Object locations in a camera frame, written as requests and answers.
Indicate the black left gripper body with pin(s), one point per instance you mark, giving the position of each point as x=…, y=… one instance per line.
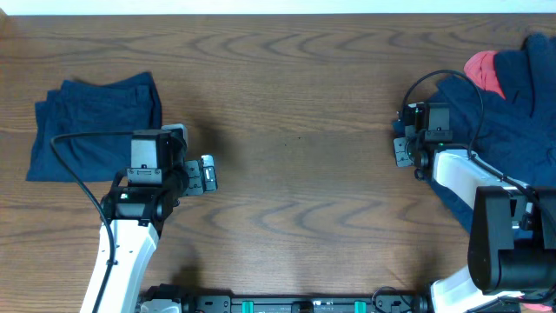
x=195, y=185

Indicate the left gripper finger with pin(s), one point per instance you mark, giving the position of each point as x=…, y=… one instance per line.
x=207, y=161
x=210, y=180

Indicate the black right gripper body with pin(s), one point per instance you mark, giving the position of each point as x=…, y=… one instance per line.
x=401, y=157

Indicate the navy blue denim shorts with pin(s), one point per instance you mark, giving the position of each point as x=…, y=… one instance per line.
x=515, y=135

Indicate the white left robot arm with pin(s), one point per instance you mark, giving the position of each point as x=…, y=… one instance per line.
x=141, y=197

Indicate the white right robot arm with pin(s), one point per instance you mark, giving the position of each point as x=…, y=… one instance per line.
x=511, y=251

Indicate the folded navy blue shorts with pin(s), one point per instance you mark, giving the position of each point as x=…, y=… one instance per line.
x=131, y=104

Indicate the red cloth garment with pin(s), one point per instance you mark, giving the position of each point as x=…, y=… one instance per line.
x=480, y=69

